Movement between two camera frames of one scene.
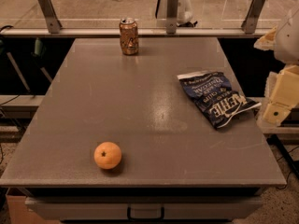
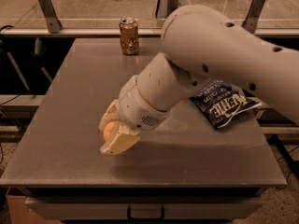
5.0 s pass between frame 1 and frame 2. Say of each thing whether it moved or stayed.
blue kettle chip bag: stayed
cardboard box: stayed
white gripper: moved
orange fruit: moved
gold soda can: stayed
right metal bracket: stayed
